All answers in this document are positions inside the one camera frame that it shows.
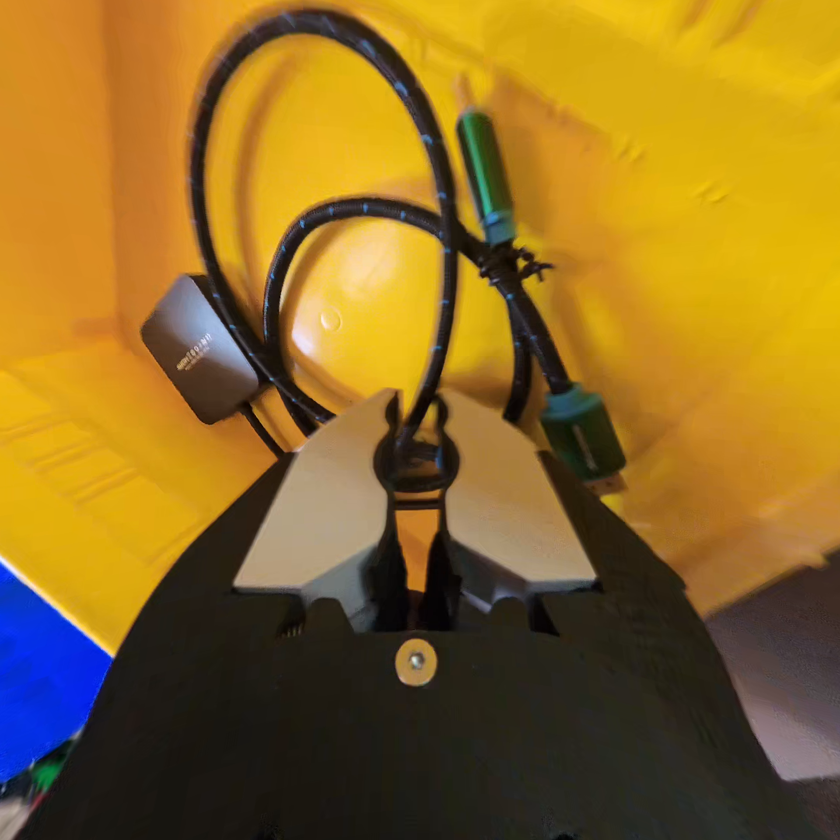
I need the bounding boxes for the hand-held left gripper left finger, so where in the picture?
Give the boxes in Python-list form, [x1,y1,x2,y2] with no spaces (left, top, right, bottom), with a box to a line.
[233,388,403,631]

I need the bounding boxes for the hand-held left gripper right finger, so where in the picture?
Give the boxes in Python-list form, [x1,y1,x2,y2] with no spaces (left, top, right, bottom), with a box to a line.
[436,392,599,602]

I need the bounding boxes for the black braided cable green plugs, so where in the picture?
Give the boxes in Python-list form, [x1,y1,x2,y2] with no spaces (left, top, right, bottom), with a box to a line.
[189,10,627,500]

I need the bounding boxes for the dark grey usb hub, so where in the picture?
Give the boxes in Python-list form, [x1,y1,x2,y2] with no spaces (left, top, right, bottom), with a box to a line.
[140,274,286,458]

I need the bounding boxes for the yellow plastic bin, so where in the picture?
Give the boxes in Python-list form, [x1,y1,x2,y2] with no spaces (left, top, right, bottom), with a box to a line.
[0,0,840,657]

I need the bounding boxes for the blue plastic bin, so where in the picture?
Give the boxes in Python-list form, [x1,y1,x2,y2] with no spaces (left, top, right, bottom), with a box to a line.
[0,558,114,782]

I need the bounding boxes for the green plastic bin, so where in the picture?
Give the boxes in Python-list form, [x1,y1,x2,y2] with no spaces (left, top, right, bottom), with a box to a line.
[26,738,83,791]

